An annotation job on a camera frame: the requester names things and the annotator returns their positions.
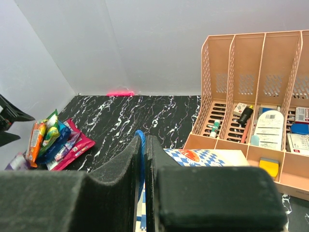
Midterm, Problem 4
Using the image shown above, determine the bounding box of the blue snack bag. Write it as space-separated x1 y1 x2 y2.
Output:
36 121 71 164

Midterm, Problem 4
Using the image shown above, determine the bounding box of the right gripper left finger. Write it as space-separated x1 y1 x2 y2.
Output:
0 136 141 232

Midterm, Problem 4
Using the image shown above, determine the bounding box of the white tube with label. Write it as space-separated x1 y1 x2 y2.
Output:
254 110 284 150

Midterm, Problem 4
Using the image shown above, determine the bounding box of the blue box behind tube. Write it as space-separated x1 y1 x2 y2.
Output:
258 106 281 116

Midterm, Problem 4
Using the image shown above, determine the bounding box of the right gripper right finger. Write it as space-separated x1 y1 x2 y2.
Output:
144 134 288 232

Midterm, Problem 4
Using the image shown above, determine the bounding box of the light blue eraser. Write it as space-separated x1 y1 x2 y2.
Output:
250 135 259 146

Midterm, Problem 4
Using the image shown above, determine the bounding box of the magenta purple candy pack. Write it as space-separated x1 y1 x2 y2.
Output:
55 132 81 161

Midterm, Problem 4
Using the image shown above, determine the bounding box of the orange pencil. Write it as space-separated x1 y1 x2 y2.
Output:
240 118 252 144

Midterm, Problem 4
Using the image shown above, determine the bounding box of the green candy pack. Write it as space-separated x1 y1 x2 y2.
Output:
38 109 60 157

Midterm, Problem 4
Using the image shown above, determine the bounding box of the black yellow highlighter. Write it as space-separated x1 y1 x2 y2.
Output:
238 105 253 125

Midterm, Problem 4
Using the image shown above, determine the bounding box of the pink snack bag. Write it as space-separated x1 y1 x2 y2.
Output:
46 118 96 171

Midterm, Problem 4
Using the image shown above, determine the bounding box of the white red paper box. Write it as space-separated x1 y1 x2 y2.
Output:
286 133 309 156

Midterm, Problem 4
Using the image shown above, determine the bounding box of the glue stick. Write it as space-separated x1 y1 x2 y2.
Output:
210 119 221 138

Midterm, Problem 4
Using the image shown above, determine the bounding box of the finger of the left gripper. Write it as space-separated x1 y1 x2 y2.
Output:
0 131 20 147
0 95 35 122

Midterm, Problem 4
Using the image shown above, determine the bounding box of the blue stamp pad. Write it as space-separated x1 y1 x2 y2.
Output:
290 123 309 135

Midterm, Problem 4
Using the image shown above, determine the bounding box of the small staples box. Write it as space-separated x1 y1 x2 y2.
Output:
233 102 247 116

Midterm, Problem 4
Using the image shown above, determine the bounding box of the blue checkered paper bag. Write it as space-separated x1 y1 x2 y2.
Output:
135 130 249 232

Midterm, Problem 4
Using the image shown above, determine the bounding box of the orange desk organizer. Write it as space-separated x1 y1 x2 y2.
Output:
184 30 309 200

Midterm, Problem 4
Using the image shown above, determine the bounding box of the red white staples box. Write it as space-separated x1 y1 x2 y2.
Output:
295 107 309 124

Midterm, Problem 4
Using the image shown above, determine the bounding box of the orange candy pack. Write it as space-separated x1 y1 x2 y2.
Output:
25 119 47 168

